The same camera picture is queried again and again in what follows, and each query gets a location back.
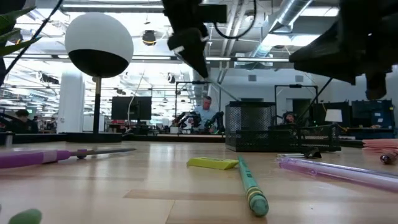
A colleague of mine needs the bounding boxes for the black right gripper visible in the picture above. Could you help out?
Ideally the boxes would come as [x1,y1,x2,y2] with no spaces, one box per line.
[289,0,398,101]

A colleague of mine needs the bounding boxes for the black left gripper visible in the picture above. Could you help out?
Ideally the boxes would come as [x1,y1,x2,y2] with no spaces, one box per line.
[161,0,210,79]

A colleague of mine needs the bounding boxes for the black binder clip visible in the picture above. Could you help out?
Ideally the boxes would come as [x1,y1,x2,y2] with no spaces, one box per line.
[275,147,323,160]

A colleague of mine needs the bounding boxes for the teal pen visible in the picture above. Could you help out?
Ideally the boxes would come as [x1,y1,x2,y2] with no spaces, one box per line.
[379,151,398,166]

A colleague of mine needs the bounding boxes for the translucent purple pen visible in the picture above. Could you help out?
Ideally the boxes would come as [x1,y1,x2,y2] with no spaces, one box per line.
[275,156,398,193]

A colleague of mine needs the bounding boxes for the yellow eraser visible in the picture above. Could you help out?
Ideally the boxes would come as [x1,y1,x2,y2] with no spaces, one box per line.
[187,156,239,170]

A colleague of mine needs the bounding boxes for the purple handled teal scissors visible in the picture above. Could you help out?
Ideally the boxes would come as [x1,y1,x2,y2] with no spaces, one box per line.
[0,147,137,169]

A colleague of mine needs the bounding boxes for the black mesh desk organizer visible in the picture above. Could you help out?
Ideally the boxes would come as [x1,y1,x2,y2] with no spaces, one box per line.
[224,101,342,153]

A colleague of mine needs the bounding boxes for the black ceiling spotlight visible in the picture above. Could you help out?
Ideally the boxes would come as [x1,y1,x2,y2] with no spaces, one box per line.
[141,29,157,47]

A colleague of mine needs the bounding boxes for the blue storage bin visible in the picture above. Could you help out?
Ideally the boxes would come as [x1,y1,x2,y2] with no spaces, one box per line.
[351,99,396,129]

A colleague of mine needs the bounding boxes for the white lampshade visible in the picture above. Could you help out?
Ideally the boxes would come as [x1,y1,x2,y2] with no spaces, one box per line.
[324,108,343,123]

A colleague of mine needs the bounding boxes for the person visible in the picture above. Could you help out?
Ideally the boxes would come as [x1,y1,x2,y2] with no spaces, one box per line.
[282,111,297,126]
[194,95,219,133]
[5,109,40,134]

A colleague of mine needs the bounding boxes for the pink sticky note pad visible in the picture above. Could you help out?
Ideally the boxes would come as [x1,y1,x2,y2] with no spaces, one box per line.
[361,138,398,154]

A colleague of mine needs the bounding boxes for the black computer monitor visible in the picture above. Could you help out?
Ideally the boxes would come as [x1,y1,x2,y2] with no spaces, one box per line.
[111,96,153,121]

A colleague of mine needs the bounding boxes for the white globe lamp black base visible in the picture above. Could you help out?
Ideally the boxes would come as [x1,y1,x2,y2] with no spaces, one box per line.
[64,12,134,143]

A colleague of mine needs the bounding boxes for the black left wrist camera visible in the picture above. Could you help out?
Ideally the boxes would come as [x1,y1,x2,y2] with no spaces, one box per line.
[198,3,228,24]

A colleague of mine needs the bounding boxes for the black background rig frame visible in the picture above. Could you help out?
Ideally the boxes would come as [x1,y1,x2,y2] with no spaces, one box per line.
[174,80,210,126]
[274,83,319,126]

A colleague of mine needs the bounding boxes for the silver ventilation duct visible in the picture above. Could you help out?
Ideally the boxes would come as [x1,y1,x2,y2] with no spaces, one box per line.
[248,0,313,60]

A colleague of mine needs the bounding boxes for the black aluminium table frame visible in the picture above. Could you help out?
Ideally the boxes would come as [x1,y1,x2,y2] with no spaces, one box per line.
[0,132,364,149]

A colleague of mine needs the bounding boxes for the thin black diagonal cable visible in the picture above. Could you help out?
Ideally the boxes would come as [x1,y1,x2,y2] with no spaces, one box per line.
[4,0,64,76]

